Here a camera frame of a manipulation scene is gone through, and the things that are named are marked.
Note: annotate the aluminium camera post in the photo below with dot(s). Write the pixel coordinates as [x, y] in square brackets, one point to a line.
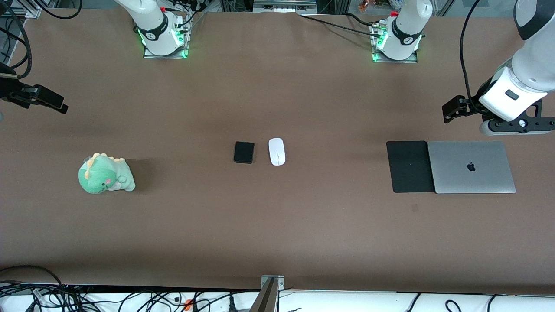
[266, 299]

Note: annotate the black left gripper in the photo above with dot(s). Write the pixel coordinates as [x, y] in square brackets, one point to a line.
[469, 106]

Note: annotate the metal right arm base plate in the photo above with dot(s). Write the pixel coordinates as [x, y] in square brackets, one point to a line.
[149, 55]

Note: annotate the small black square box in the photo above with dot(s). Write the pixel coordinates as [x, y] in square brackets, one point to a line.
[244, 152]

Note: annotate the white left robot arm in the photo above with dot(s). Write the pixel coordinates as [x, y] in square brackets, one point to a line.
[403, 26]

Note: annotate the black mouse pad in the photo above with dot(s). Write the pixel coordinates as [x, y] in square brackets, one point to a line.
[407, 169]

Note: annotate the aluminium frame rail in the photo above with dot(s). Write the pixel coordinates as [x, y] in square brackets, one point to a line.
[284, 5]

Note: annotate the green dinosaur plush toy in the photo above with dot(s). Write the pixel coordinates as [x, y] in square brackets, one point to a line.
[102, 177]

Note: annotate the white computer mouse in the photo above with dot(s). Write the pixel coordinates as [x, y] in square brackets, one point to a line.
[276, 151]

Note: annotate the grey closed laptop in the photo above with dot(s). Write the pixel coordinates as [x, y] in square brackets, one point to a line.
[472, 182]

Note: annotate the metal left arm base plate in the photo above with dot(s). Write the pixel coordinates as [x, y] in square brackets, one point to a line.
[412, 60]

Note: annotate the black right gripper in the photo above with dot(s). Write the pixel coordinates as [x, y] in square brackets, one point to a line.
[9, 90]

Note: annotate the aluminium frame corner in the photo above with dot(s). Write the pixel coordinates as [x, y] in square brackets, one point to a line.
[21, 11]

